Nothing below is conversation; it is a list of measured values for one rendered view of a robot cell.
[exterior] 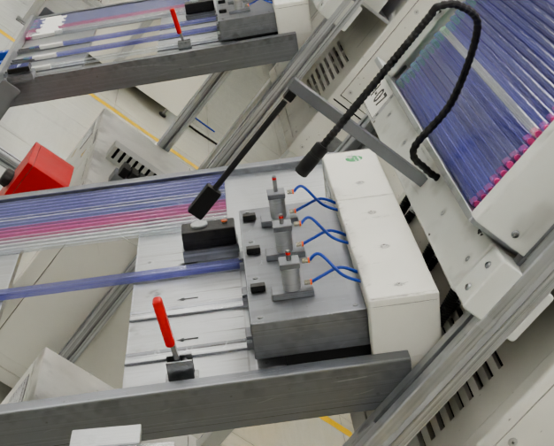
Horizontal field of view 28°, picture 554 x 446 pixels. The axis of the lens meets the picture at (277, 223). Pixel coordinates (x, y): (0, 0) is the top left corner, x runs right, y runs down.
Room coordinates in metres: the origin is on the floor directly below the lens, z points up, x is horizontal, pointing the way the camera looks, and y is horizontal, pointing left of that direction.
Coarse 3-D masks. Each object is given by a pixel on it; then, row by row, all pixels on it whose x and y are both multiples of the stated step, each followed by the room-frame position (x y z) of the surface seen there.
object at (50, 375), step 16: (48, 352) 1.79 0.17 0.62; (32, 368) 1.77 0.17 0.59; (48, 368) 1.74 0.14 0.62; (64, 368) 1.78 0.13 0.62; (80, 368) 1.82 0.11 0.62; (16, 384) 1.80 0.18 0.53; (32, 384) 1.70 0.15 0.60; (48, 384) 1.70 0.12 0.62; (64, 384) 1.74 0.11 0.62; (80, 384) 1.77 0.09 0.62; (96, 384) 1.81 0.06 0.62; (16, 400) 1.70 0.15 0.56
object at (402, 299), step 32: (352, 160) 1.62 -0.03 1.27; (352, 192) 1.50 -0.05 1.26; (384, 192) 1.50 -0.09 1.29; (352, 224) 1.40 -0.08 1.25; (384, 224) 1.39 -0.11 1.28; (352, 256) 1.32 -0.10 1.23; (384, 256) 1.30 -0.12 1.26; (416, 256) 1.30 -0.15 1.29; (384, 288) 1.22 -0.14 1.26; (416, 288) 1.21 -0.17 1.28; (384, 320) 1.20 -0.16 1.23; (416, 320) 1.21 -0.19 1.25; (384, 352) 1.21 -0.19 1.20; (416, 352) 1.22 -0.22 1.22
